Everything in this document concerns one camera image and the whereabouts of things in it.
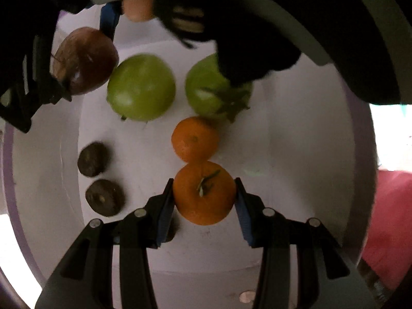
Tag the dark red apple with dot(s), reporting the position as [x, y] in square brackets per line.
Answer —
[84, 61]

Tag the orange mandarin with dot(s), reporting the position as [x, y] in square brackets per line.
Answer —
[195, 139]
[204, 192]

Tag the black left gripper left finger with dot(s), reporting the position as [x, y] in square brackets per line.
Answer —
[83, 277]

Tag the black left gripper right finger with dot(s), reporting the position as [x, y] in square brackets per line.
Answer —
[326, 277]

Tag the gloved hand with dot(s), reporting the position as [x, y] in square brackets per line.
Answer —
[248, 45]

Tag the red cloth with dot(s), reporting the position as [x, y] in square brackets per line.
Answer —
[388, 246]

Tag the white bin purple rim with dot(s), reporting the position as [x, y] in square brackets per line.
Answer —
[305, 145]

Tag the green apple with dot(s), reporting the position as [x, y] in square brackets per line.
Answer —
[211, 95]
[142, 88]

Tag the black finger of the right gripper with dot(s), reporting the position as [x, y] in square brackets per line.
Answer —
[109, 18]

